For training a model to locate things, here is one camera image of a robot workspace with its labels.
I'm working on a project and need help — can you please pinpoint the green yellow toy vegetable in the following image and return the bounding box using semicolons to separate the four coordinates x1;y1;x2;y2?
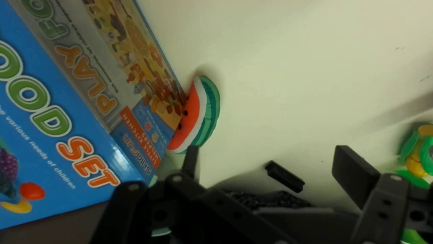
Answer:
396;124;433;188

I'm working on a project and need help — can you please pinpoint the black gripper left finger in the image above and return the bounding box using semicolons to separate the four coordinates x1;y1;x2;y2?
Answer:
181;145;199;177

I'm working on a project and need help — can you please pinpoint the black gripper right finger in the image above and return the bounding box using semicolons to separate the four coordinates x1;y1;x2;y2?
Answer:
331;145;380;208

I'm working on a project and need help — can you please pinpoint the blue play food set box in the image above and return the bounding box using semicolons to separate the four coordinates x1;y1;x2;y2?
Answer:
0;0;184;229

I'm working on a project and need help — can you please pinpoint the plush watermelon slice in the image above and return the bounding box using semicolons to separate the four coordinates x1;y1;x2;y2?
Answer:
168;76;221;153

